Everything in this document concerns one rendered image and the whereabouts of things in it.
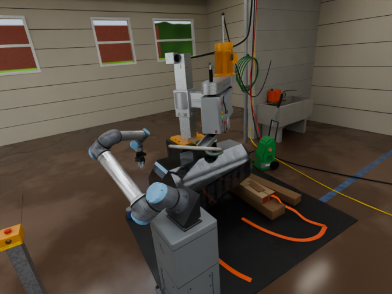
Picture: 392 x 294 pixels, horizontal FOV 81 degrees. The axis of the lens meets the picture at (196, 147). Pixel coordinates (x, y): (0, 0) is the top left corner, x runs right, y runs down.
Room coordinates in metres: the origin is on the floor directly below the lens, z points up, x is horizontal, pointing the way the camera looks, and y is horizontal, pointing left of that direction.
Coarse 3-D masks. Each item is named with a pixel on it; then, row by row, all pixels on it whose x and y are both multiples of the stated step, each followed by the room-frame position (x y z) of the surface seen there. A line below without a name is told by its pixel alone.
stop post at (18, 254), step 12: (12, 228) 1.20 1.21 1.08; (0, 240) 1.10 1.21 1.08; (12, 240) 1.13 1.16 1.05; (12, 252) 1.13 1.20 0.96; (24, 252) 1.16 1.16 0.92; (12, 264) 1.12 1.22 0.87; (24, 264) 1.14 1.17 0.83; (24, 276) 1.13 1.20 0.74; (36, 276) 1.17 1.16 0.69; (24, 288) 1.12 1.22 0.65; (36, 288) 1.14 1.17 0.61
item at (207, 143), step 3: (225, 129) 2.76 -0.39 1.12; (207, 135) 2.52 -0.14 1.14; (216, 135) 2.49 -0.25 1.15; (204, 138) 2.42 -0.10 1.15; (207, 138) 2.50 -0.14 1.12; (210, 138) 2.50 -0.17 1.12; (213, 138) 2.37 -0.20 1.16; (216, 138) 2.48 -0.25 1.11; (201, 141) 2.32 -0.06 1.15; (204, 141) 2.41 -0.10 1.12; (207, 141) 2.40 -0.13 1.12; (210, 141) 2.27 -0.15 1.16; (213, 141) 2.37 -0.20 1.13; (198, 144) 2.23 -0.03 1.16; (201, 144) 2.31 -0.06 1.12; (204, 144) 2.31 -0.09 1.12; (207, 144) 2.30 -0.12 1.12; (210, 144) 2.24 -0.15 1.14
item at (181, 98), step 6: (174, 96) 3.49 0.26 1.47; (180, 96) 3.39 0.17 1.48; (186, 96) 3.38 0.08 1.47; (192, 96) 3.38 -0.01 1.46; (198, 96) 3.33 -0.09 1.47; (180, 102) 3.40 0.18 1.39; (186, 102) 3.38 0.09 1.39; (192, 102) 3.38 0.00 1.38; (198, 102) 3.33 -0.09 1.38; (180, 108) 3.40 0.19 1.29; (186, 108) 3.39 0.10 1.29
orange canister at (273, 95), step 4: (268, 92) 5.45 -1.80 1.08; (272, 92) 5.35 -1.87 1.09; (276, 92) 5.40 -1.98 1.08; (280, 92) 5.47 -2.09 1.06; (268, 96) 5.44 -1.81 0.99; (272, 96) 5.35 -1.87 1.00; (276, 96) 5.40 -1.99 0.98; (268, 100) 5.44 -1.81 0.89; (272, 100) 5.35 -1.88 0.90; (276, 100) 5.41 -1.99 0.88; (284, 100) 5.52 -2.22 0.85
